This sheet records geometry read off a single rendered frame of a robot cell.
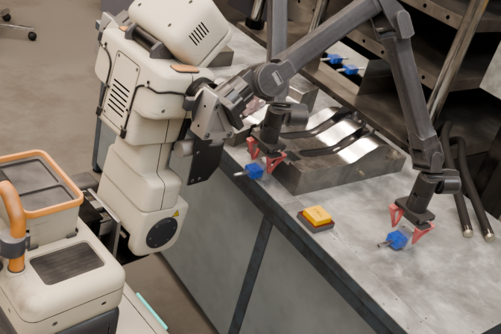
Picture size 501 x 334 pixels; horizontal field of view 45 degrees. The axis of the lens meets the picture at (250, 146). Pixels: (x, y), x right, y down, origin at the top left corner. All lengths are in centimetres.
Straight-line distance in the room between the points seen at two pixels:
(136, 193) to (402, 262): 76
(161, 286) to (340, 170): 102
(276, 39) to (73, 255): 82
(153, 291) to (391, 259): 115
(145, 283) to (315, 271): 98
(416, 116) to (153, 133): 68
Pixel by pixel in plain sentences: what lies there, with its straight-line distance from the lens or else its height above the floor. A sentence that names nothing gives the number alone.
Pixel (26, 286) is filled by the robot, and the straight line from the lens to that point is 140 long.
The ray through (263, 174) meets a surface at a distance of 185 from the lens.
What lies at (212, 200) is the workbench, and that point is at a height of 53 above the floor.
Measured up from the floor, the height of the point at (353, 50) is 96.
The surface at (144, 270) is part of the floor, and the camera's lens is 264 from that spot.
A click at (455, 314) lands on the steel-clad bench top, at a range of 168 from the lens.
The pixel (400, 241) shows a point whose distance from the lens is 176.
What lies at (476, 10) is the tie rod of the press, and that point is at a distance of 227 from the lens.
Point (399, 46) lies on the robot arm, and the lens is 159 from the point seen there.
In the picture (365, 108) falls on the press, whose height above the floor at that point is 79.
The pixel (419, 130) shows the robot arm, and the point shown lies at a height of 116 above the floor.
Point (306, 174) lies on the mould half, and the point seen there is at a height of 88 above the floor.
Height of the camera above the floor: 180
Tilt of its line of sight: 30 degrees down
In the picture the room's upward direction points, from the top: 15 degrees clockwise
